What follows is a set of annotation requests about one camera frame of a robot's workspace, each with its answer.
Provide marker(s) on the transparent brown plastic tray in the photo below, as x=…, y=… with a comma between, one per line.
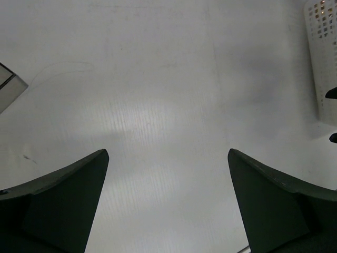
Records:
x=12, y=86

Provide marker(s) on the white plastic basket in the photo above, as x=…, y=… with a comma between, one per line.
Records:
x=320, y=20

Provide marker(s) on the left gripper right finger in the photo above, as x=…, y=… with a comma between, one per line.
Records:
x=282, y=213

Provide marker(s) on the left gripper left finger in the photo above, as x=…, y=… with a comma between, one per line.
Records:
x=55, y=212

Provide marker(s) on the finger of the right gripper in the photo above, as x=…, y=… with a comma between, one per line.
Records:
x=333, y=138
x=332, y=94

